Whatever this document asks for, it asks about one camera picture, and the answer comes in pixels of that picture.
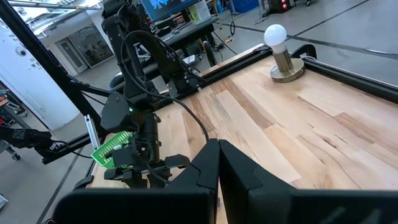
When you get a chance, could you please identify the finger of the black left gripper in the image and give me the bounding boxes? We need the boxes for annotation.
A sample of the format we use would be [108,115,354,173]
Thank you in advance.
[126,177,147,189]
[150,170,172,189]

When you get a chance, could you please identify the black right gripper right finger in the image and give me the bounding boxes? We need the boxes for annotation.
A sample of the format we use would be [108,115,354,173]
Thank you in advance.
[219,140,295,224]

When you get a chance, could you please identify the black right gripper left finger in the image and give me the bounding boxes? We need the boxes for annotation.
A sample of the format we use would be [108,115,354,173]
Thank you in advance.
[166,139,220,191]

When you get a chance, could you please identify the green plastic basket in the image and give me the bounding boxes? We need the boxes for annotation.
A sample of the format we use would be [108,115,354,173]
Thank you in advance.
[91,130,134,170]

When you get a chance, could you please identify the black machine part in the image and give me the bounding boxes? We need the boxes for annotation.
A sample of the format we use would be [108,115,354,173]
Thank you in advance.
[0,126,63,156]

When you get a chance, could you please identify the brass lamp with white bulb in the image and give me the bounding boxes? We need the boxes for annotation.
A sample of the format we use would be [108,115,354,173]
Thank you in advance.
[263,24,306,83]

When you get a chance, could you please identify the black computer desk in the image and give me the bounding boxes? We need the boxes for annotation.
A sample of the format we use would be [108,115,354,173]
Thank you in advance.
[149,15,220,52]

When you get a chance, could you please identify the black table clamp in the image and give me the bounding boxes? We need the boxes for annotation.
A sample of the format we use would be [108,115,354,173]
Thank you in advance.
[292,44,318,60]

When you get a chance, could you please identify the white yellow label sheet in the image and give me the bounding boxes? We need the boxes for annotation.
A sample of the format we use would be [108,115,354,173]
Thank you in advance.
[188,0,212,25]

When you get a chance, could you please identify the computer monitor blue screen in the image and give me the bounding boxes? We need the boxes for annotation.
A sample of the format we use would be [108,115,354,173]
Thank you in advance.
[139,0,203,22]

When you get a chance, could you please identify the computer tower red lights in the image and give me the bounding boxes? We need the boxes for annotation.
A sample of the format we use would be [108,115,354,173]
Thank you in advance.
[269,0,295,14]

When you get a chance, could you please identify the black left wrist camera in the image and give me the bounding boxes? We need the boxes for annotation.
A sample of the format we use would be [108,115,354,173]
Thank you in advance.
[111,144,142,170]

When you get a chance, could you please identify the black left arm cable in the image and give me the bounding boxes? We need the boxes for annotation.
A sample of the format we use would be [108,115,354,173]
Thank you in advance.
[119,29,211,142]

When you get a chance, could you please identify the black aluminium rig frame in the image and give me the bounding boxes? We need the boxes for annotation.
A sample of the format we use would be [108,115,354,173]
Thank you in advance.
[0,0,398,190]

